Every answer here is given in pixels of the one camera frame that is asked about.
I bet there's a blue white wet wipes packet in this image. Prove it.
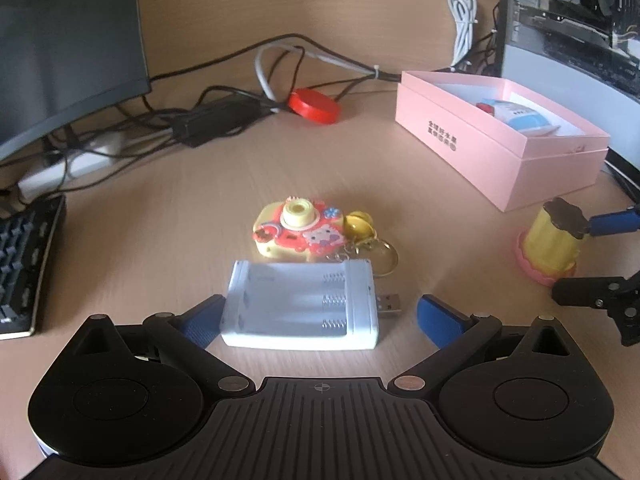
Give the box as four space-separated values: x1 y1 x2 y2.
474 100 562 137

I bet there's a black power adapter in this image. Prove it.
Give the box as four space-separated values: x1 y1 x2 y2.
172 98 263 149

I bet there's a white battery charger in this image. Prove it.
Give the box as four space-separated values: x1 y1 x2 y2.
220 259 405 352

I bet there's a white cable bundle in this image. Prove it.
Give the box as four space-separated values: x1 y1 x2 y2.
446 0 479 70

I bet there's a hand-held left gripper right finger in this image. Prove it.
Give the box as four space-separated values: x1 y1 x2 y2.
392 295 586 398

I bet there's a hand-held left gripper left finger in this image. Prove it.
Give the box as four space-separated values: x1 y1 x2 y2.
55 295 253 400

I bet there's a black keyboard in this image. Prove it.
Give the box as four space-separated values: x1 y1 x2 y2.
0 194 68 337

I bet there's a yellow ball keychain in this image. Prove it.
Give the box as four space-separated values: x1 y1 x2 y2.
327 210 401 279

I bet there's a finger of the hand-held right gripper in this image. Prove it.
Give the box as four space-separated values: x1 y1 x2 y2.
552 270 640 346
586 204 640 238

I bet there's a black cable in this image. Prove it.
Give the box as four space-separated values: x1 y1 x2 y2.
149 33 404 92

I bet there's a red round lid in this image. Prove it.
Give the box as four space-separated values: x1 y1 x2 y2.
287 88 342 124

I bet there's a pink cardboard box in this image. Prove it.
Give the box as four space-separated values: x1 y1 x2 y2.
394 70 612 212

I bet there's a grey white cable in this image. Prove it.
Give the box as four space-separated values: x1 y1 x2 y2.
254 42 404 102

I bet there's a glass side computer case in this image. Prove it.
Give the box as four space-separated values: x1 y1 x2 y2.
499 0 640 196

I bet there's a wooden desktop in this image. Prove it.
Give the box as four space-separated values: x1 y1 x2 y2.
0 67 640 480

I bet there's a yellow toy cup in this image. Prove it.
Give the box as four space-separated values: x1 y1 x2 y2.
515 198 592 287

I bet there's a yellow red toy camera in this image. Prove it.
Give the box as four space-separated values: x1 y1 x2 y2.
251 196 347 262

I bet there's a white power strip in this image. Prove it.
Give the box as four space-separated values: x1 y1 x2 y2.
18 134 125 202

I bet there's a curved black monitor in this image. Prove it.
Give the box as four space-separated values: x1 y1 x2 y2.
0 0 153 162

